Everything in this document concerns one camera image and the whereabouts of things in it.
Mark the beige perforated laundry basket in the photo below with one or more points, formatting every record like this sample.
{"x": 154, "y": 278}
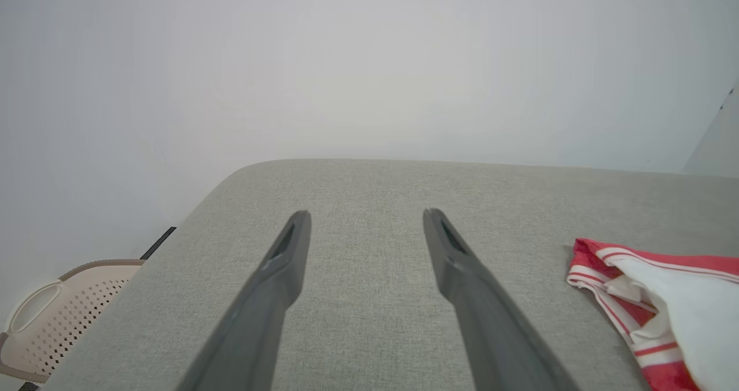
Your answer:
{"x": 63, "y": 316}

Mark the grey fabric sofa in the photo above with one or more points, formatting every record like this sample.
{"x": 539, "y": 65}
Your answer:
{"x": 369, "y": 194}

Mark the red garment with white stripes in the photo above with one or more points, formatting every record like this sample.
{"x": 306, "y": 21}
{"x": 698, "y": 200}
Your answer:
{"x": 687, "y": 304}

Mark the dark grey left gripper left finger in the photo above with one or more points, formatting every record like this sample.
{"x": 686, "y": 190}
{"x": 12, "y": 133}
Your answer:
{"x": 260, "y": 316}

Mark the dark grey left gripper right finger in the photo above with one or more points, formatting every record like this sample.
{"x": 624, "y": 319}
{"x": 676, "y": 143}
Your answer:
{"x": 491, "y": 327}

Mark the black skirting strip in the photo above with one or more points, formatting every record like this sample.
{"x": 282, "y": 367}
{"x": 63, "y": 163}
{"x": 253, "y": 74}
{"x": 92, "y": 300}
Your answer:
{"x": 159, "y": 242}

